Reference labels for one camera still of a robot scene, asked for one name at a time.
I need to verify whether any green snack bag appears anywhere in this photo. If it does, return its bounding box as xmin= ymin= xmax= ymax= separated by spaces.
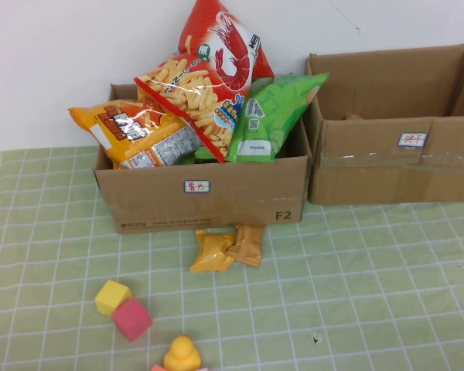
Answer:
xmin=176 ymin=145 xmax=227 ymax=166

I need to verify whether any orange-brown snack packet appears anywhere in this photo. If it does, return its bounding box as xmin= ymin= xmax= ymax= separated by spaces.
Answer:
xmin=224 ymin=223 xmax=266 ymax=270

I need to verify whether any small yellow snack packet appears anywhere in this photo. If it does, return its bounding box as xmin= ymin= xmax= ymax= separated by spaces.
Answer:
xmin=188 ymin=229 xmax=237 ymax=274

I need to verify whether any cardboard box with F2 print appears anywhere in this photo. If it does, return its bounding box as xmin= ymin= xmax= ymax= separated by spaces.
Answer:
xmin=92 ymin=83 xmax=312 ymax=236

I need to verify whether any white label with red writing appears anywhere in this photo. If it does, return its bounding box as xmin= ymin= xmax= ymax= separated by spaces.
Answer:
xmin=396 ymin=131 xmax=428 ymax=149
xmin=183 ymin=179 xmax=211 ymax=194

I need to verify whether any green chips bag with barcode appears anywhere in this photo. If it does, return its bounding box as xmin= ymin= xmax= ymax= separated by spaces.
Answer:
xmin=224 ymin=72 xmax=331 ymax=164

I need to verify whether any orange chips bag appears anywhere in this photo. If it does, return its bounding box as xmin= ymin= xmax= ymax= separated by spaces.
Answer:
xmin=67 ymin=98 xmax=204 ymax=170

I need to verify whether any red shrimp chips bag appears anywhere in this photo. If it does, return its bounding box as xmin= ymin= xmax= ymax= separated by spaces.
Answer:
xmin=133 ymin=0 xmax=275 ymax=164

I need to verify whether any large plain cardboard box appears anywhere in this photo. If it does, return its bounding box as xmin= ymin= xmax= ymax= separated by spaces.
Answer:
xmin=304 ymin=41 xmax=464 ymax=206

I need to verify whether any clear packing tape strip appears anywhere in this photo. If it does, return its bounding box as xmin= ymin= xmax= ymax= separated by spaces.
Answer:
xmin=319 ymin=149 xmax=464 ymax=171

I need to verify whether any yellow foam cube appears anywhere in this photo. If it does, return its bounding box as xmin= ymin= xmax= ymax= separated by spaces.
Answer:
xmin=94 ymin=280 xmax=133 ymax=318

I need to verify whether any pink foam cube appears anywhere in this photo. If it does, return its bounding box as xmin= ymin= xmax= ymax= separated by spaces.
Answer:
xmin=111 ymin=296 xmax=153 ymax=343

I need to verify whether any yellow rubber duck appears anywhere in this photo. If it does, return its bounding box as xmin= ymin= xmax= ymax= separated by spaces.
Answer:
xmin=162 ymin=334 xmax=202 ymax=371

